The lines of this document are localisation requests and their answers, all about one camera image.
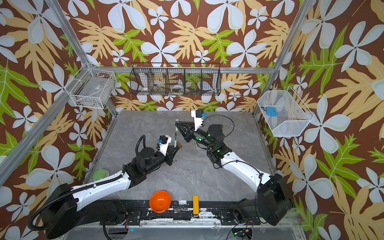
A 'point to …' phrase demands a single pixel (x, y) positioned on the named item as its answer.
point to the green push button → (99, 174)
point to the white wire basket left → (92, 88)
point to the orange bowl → (160, 201)
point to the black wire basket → (175, 78)
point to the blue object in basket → (270, 110)
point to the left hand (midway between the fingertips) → (177, 145)
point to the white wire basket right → (292, 116)
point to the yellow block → (196, 204)
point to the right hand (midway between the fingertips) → (176, 125)
